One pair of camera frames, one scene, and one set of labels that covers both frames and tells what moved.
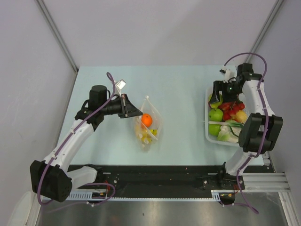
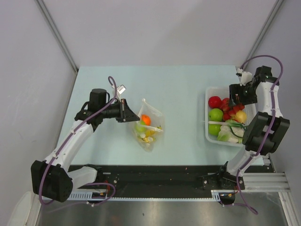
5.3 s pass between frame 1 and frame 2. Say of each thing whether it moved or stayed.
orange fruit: stayed
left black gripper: moved
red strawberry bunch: stayed
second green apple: stayed
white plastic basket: stayed
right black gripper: moved
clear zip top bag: stayed
